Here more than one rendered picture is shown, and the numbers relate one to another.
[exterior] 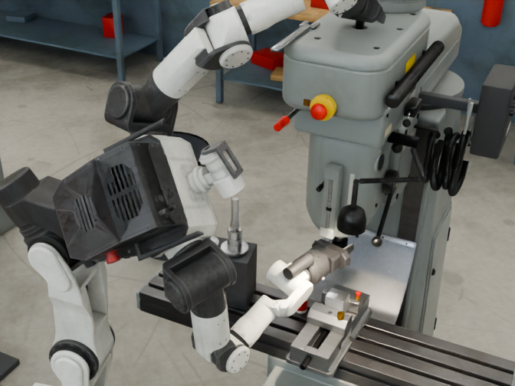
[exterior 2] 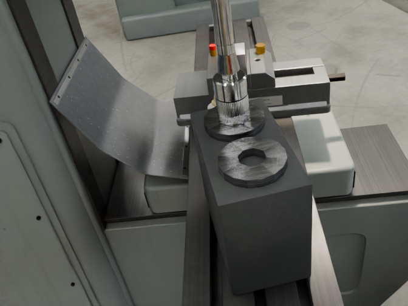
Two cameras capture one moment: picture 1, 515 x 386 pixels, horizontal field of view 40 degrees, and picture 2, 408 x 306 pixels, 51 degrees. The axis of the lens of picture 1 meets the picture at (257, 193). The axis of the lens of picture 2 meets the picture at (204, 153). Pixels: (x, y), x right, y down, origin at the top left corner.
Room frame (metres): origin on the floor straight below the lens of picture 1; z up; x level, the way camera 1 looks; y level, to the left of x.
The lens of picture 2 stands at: (2.12, 0.56, 1.47)
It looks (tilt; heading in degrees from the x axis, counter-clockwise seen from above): 37 degrees down; 252
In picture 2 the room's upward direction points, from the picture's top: 10 degrees counter-clockwise
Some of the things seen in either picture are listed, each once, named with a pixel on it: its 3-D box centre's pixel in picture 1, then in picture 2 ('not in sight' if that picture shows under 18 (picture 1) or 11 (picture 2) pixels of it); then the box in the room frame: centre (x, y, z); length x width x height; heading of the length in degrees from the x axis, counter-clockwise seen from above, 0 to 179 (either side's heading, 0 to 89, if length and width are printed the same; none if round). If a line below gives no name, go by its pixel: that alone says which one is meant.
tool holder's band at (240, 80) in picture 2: (234, 230); (229, 79); (1.91, 0.07, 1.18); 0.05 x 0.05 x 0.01
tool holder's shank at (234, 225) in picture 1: (234, 214); (224, 37); (1.91, 0.07, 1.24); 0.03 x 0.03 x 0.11
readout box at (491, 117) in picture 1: (497, 110); not in sight; (1.88, -0.67, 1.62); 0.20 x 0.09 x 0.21; 155
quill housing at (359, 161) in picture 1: (346, 175); not in sight; (1.76, -0.25, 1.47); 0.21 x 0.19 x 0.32; 65
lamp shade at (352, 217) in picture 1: (352, 217); not in sight; (1.52, -0.24, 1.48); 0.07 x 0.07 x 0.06
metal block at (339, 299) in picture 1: (336, 302); (234, 61); (1.75, -0.25, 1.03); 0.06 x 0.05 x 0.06; 63
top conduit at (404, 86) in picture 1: (415, 70); not in sight; (1.72, -0.39, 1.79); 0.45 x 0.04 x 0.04; 155
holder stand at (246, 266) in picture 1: (219, 269); (248, 188); (1.92, 0.12, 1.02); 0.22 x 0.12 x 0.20; 76
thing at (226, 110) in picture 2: (234, 239); (231, 99); (1.91, 0.07, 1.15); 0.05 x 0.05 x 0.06
